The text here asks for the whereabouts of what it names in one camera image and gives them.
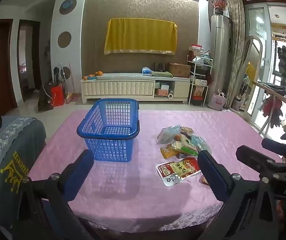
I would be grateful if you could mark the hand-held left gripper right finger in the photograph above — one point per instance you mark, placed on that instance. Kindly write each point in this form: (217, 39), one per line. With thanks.
(211, 177)

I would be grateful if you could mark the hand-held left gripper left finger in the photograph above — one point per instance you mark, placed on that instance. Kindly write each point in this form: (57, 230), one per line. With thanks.
(79, 172)

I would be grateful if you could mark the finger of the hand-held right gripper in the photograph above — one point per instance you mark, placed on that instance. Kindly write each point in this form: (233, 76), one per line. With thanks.
(249, 156)
(275, 145)

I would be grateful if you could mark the red silver-edged snack packet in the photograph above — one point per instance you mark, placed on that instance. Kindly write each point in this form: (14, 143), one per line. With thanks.
(178, 168)

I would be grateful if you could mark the pile of snack packets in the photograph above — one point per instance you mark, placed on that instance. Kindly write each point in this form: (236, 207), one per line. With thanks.
(183, 145)

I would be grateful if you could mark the blue plastic basket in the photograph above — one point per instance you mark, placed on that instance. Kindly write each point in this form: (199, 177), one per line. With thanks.
(108, 137)

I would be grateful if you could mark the wooden drying rack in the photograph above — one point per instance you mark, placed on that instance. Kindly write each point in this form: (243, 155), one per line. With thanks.
(278, 95)

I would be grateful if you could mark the pink tablecloth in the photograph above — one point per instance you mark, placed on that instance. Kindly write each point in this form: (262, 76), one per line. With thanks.
(133, 192)

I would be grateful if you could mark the pink tote bag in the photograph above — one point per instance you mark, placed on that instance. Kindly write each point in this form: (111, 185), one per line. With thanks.
(217, 101)

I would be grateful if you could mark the pink broom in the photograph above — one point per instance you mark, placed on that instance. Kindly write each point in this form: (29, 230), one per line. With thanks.
(71, 97)

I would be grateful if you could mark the red bag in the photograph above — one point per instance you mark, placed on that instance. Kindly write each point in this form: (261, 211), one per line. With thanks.
(57, 96)

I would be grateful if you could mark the black bag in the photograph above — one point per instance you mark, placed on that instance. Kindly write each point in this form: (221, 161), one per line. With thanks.
(45, 97)

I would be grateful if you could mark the white shelf rack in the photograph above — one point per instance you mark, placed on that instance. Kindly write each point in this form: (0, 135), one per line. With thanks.
(200, 80)

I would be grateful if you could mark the arched standing mirror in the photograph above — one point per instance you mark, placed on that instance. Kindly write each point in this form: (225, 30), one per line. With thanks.
(258, 55)

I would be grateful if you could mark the white television cabinet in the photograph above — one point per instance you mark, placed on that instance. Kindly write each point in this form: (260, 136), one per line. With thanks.
(118, 87)

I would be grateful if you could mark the teal fruit plate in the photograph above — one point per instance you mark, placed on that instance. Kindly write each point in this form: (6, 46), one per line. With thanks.
(91, 78)

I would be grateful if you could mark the orange box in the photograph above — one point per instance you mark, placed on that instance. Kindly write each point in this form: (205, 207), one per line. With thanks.
(161, 92)

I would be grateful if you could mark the patterned beige curtain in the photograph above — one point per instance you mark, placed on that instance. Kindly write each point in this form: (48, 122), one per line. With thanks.
(236, 50)

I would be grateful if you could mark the standing air conditioner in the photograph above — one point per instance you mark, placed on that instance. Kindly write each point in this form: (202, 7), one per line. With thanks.
(220, 55)

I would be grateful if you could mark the cardboard box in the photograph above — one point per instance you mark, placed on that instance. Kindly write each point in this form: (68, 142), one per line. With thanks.
(179, 70)

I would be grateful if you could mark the green folded cloth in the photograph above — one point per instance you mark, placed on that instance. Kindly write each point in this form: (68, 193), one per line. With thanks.
(161, 74)

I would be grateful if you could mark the black router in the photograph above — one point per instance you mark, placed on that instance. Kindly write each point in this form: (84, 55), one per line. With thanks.
(159, 67)

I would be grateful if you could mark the blue tissue box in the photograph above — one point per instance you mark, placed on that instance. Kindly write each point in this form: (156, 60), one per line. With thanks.
(147, 71)

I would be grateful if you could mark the yellow cloth cover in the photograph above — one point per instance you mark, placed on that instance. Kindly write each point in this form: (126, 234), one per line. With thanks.
(140, 35)

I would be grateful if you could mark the red flower vase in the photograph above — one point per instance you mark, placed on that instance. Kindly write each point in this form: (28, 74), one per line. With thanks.
(220, 5)

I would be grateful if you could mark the dark wooden door frame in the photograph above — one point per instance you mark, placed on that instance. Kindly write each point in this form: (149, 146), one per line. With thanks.
(36, 55)

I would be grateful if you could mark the round wall panel blue plate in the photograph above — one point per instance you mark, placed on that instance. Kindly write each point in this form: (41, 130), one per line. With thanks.
(68, 6)

